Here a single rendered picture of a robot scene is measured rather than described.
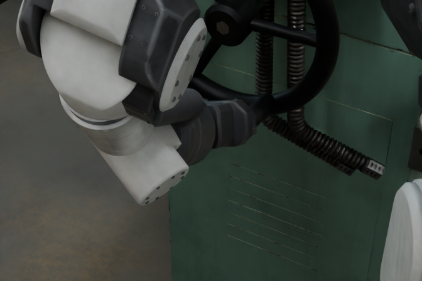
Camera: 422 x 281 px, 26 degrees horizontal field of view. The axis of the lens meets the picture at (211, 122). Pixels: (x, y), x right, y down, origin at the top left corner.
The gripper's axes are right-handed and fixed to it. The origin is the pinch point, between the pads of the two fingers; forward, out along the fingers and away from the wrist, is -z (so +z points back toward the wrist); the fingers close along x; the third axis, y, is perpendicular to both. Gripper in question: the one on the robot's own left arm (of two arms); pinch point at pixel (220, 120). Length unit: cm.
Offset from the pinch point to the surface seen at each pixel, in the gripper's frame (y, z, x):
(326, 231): -22.7, -41.4, -0.3
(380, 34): 9.7, -20.8, 15.9
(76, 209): -24, -64, -66
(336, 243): -24.9, -42.3, 1.2
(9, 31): 18, -107, -112
